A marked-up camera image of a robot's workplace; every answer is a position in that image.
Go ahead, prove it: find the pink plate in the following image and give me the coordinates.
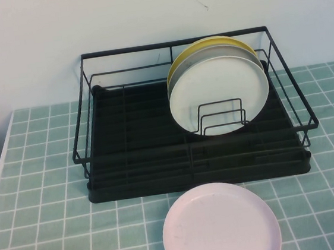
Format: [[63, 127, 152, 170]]
[[157, 175, 283, 250]]

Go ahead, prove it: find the cream white plate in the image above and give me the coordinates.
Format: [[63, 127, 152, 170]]
[[165, 51, 275, 143]]

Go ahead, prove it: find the yellow plate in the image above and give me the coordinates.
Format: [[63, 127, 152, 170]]
[[162, 31, 260, 87]]

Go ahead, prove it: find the grey plate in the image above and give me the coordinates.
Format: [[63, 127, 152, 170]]
[[163, 41, 263, 91]]

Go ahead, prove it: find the black plastic drip tray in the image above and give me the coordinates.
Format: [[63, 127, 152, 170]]
[[75, 55, 314, 205]]

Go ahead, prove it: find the green checked tablecloth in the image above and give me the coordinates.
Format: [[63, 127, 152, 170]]
[[0, 61, 334, 250]]

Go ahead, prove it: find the black wire dish rack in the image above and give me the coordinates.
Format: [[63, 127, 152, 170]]
[[61, 21, 322, 181]]

